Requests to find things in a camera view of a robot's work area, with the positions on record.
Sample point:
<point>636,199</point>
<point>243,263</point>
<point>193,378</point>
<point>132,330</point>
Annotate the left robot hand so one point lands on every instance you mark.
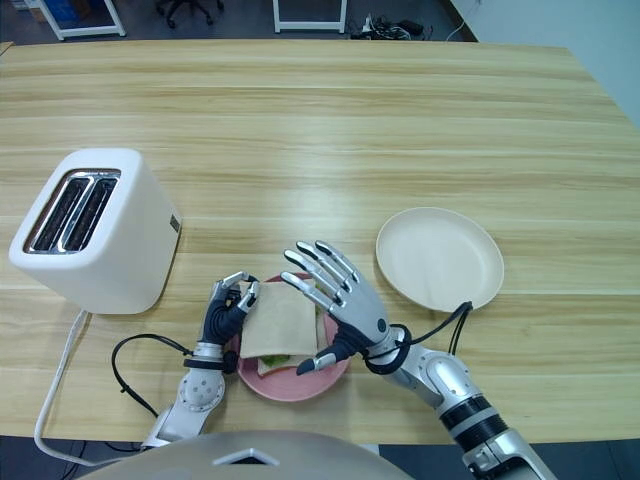
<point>220,320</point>

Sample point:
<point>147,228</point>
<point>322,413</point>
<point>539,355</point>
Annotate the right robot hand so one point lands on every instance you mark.
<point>360,305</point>

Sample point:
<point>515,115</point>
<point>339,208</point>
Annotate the bread slice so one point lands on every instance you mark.
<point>280,320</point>
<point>320,327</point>

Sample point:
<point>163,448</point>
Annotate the green lettuce leaf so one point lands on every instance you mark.
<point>276,358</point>

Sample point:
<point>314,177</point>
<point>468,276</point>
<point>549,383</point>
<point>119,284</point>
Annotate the cream plate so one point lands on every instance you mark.
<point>440,255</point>

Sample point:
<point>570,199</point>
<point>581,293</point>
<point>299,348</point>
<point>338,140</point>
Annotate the pink plate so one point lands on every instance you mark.
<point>295,385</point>

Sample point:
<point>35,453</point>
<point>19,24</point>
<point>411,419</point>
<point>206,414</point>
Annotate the cream toaster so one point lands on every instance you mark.
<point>115,240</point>

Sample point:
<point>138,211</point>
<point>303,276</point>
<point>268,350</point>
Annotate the robot body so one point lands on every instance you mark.
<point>240,460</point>

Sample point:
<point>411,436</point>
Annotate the black office chair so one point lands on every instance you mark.
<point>190,10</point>

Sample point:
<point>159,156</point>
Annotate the white table frame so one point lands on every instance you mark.
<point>310,17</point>
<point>85,22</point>

